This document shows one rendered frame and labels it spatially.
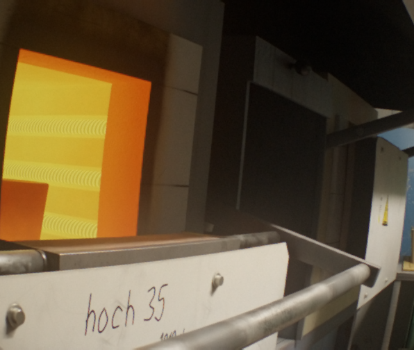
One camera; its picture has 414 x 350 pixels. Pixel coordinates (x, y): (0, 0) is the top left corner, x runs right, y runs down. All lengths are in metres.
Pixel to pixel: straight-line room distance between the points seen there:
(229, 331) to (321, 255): 0.48
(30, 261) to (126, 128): 0.36
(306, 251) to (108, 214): 0.28
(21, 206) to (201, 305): 0.24
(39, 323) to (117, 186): 0.37
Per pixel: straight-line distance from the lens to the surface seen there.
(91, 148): 0.81
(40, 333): 0.45
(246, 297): 0.77
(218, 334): 0.43
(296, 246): 0.92
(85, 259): 0.50
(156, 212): 0.81
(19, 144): 0.90
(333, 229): 1.59
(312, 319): 1.59
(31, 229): 0.77
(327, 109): 1.42
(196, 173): 0.92
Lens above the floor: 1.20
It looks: 1 degrees down
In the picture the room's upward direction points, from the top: 5 degrees clockwise
